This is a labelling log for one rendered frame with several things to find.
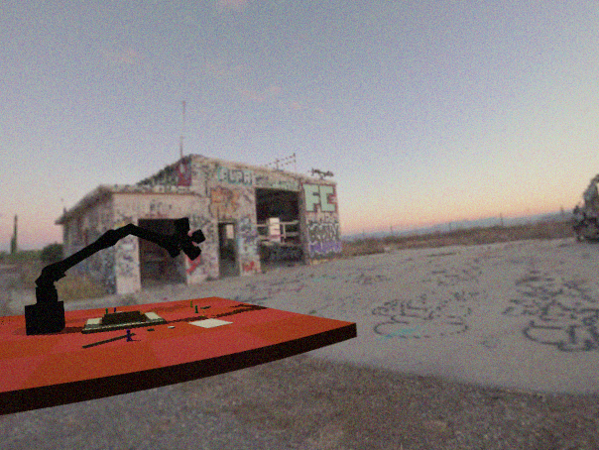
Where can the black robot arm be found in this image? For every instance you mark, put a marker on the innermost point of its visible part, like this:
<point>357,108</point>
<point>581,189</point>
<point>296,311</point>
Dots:
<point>46,291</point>

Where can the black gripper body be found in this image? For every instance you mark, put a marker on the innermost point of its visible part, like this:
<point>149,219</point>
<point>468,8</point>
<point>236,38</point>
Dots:
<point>197,235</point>

